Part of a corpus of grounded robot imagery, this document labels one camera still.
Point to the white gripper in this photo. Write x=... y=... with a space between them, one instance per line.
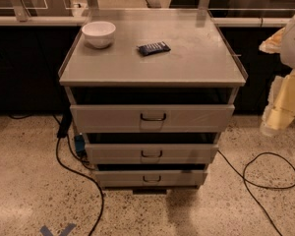
x=294 y=46

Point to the grey top drawer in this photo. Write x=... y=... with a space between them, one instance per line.
x=172 y=118

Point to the grey drawer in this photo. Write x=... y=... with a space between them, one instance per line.
x=172 y=118
x=151 y=153
x=153 y=178

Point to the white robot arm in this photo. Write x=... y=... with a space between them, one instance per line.
x=287 y=52

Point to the grey drawer cabinet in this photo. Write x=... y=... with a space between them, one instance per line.
x=199 y=69

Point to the grey middle drawer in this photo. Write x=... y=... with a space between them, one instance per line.
x=151 y=153

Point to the grey bottom drawer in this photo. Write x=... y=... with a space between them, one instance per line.
x=153 y=178

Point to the dark blue snack packet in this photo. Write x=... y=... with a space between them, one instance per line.
x=153 y=48

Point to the white ceramic bowl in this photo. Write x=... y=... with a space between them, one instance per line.
x=99 y=34

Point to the small blue box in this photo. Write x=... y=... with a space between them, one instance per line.
x=79 y=144

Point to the black power strip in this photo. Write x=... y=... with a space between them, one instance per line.
x=64 y=125

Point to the long background counter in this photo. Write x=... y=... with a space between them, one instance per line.
x=145 y=14

